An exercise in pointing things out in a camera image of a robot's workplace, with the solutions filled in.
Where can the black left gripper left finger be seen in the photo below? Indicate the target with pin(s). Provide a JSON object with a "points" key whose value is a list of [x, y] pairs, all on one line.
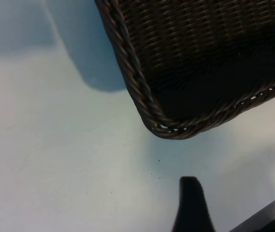
{"points": [[192, 207]]}

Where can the dark brown wicker basket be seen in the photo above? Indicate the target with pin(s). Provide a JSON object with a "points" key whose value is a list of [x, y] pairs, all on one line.
{"points": [[200, 48]]}

